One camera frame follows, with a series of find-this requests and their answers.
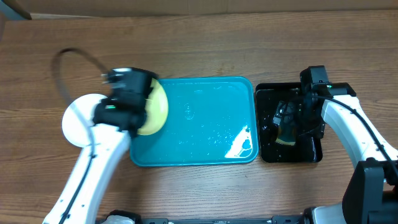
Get yellow green sponge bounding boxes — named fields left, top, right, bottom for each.
left=275, top=123, right=296, bottom=146

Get light green plate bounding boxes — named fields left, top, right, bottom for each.
left=137, top=78, right=169, bottom=136

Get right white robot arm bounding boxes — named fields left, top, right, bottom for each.
left=275, top=83, right=397, bottom=223

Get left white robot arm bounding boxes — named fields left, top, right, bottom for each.
left=44, top=67, right=169, bottom=223

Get black plastic tray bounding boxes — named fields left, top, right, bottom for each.
left=255, top=82, right=323, bottom=163

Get teal plastic tray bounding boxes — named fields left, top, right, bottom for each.
left=129, top=77, right=259, bottom=167

